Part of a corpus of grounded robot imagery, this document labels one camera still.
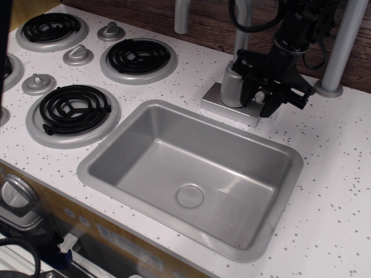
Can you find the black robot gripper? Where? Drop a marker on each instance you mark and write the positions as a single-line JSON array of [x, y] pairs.
[[275, 72]]

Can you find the silver faucet lever handle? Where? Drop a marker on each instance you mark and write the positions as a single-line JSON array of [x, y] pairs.
[[259, 97]]

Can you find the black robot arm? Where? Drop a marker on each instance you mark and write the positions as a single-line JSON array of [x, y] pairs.
[[302, 23]]

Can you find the silver toy faucet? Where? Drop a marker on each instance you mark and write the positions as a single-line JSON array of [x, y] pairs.
[[224, 99]]

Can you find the silver support pole with base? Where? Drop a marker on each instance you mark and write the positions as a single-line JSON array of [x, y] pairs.
[[329, 86]]

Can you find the grey toy sink basin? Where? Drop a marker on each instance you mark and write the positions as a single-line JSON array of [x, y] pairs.
[[218, 185]]

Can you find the back right black burner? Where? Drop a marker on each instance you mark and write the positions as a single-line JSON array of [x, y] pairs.
[[138, 61]]

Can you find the silver stove knob back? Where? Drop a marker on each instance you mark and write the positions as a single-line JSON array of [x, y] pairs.
[[111, 32]]

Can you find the silver stove knob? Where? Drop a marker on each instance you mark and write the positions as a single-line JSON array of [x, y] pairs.
[[111, 32], [78, 56], [38, 84]]

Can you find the front right black burner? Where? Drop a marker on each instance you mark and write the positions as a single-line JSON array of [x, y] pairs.
[[73, 116]]

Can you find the silver stove knob middle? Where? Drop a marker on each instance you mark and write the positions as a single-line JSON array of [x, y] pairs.
[[78, 56]]

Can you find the back left black burner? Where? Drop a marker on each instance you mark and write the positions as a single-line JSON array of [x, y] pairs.
[[51, 32]]

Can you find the silver stove knob front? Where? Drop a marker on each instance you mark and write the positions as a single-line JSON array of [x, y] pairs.
[[38, 84]]

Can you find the left edge black burner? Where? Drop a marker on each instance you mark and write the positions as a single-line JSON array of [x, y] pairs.
[[13, 72]]

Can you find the blue black clamp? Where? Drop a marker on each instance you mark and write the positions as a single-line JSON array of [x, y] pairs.
[[56, 257]]

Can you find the silver oven dial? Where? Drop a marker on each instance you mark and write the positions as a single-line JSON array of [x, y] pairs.
[[17, 196]]

